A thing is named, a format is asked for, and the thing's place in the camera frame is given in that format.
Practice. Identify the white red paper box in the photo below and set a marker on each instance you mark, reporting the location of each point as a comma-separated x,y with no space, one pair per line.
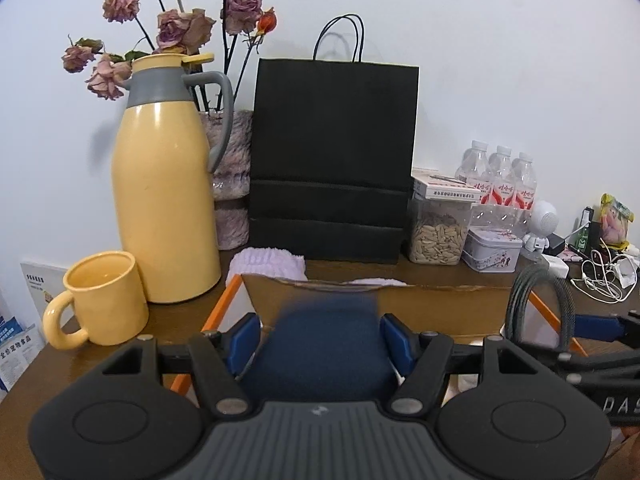
445,186

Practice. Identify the pink fuzzy vase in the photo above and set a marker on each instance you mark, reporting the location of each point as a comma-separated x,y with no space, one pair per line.
232,195

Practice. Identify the dried rose bouquet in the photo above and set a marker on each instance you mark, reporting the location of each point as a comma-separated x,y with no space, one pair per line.
180,25

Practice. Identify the white robot toy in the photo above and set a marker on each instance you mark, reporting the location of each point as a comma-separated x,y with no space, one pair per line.
542,225

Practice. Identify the white charger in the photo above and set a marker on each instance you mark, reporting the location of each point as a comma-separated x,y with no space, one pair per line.
557,266

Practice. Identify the stack of blue packets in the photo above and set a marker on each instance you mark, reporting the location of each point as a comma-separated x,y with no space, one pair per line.
15,345

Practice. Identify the lavender fuzzy cloth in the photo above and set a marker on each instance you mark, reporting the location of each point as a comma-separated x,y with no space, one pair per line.
267,262

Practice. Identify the orange cardboard box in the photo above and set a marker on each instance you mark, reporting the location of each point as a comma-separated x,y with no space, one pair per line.
450,310

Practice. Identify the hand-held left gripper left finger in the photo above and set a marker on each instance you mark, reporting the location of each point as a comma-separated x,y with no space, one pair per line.
244,342

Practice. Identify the clear seed container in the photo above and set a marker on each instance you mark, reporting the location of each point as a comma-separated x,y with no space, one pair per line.
437,235

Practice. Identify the yellow mug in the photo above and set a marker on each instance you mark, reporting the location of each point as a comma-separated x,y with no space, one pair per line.
107,300

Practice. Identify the yellow thermos jug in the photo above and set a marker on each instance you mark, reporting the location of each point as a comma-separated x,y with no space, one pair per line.
160,195

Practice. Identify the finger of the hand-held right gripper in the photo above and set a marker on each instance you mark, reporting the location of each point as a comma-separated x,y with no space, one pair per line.
600,329
600,366

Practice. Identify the black paper bag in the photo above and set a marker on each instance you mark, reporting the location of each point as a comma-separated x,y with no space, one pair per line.
332,160

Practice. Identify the yellow green snack packet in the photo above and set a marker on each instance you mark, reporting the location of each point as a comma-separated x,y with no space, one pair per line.
616,220

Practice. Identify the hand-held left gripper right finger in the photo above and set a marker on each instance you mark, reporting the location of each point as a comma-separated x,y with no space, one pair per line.
399,345

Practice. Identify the white printed tin box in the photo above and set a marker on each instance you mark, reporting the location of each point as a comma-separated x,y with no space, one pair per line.
492,252

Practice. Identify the small green bottle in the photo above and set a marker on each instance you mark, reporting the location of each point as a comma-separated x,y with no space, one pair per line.
584,237

